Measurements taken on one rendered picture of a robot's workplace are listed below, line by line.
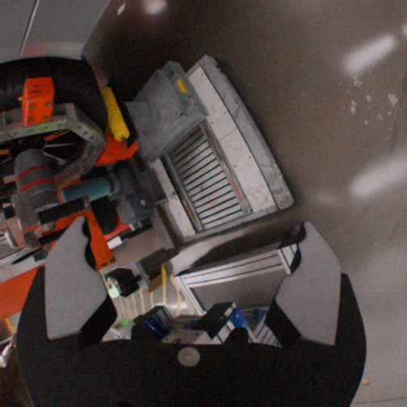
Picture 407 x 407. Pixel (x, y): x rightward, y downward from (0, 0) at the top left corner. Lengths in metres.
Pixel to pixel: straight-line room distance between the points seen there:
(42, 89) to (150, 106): 0.70
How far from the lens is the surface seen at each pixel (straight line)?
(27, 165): 0.75
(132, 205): 1.11
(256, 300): 1.11
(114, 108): 0.86
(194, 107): 1.03
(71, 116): 0.61
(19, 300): 1.17
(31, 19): 0.50
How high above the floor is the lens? 0.95
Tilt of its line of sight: 47 degrees down
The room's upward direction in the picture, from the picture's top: 116 degrees counter-clockwise
